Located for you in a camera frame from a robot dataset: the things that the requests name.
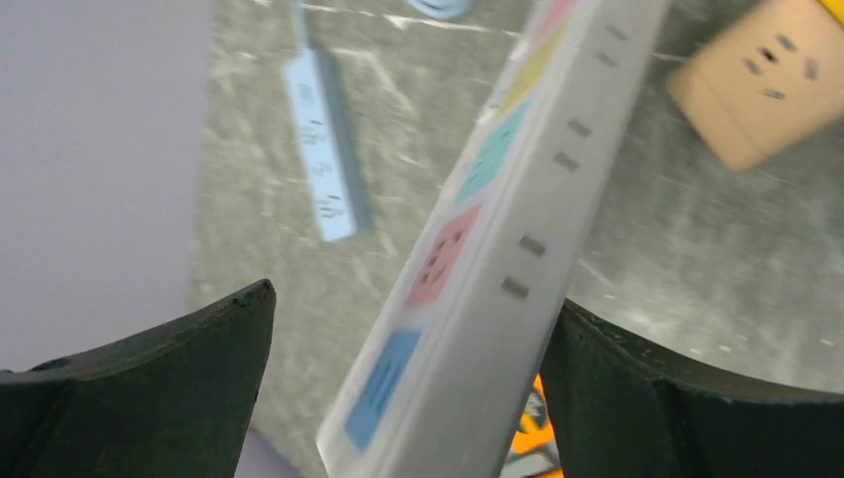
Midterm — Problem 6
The orange cube adapter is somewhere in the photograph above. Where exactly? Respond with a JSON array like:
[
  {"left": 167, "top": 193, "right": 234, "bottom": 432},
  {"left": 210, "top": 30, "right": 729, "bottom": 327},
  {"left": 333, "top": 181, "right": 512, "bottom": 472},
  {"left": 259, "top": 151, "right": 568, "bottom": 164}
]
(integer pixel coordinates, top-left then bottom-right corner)
[{"left": 666, "top": 0, "right": 843, "bottom": 170}]

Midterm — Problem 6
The white power strip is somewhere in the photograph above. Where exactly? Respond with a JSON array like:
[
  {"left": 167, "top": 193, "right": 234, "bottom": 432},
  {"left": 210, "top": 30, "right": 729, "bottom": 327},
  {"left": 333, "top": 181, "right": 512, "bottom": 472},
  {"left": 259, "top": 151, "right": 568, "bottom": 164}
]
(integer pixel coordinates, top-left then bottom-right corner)
[{"left": 316, "top": 1, "right": 670, "bottom": 477}]

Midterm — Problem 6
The light blue power strip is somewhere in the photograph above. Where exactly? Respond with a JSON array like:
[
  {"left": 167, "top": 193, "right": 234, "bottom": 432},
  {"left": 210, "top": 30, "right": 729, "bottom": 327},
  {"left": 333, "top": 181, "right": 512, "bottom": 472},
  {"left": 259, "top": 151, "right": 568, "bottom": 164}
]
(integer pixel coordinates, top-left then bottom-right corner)
[{"left": 282, "top": 48, "right": 372, "bottom": 242}]

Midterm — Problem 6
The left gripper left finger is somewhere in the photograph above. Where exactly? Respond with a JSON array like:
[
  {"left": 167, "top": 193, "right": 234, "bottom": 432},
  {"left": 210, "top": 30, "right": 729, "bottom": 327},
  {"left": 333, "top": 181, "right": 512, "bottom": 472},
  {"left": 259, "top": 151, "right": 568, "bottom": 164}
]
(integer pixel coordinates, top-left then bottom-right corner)
[{"left": 1, "top": 280, "right": 277, "bottom": 477}]

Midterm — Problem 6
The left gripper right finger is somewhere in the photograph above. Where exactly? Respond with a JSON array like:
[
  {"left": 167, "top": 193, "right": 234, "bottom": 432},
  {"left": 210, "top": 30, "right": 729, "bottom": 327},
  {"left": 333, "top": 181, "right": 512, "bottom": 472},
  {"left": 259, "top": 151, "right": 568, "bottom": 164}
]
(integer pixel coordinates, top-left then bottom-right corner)
[{"left": 540, "top": 302, "right": 843, "bottom": 478}]

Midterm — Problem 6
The grey tool case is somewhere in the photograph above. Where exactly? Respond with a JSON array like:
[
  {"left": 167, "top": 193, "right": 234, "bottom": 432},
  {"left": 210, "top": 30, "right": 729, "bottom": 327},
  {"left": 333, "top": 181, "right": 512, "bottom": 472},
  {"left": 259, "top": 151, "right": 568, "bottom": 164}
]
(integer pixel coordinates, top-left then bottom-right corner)
[{"left": 500, "top": 374, "right": 563, "bottom": 478}]

